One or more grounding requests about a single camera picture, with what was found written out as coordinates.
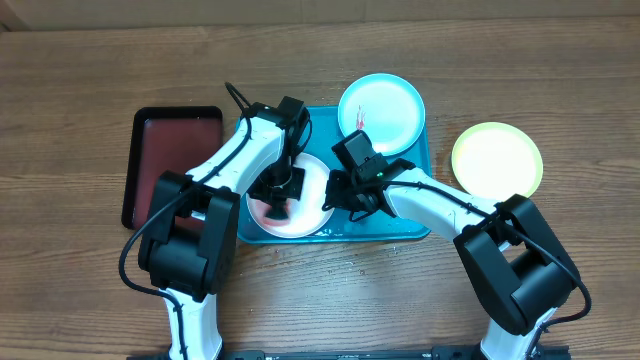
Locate green and red sponge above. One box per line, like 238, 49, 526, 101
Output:
249, 199, 293, 228

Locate white plate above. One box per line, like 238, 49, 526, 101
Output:
246, 153, 333, 240

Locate yellow-green plate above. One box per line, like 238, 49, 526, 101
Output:
451, 122, 544, 201

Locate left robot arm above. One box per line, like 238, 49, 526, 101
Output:
130, 95, 310, 359

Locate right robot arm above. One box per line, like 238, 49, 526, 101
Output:
323, 130, 586, 359

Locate teal plastic tray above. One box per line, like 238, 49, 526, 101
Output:
238, 106, 430, 244

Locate black tray with red liner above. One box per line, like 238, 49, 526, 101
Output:
121, 106, 224, 230

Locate light blue plate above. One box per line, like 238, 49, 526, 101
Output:
337, 73, 426, 156

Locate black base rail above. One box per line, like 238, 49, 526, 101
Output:
126, 345, 571, 360

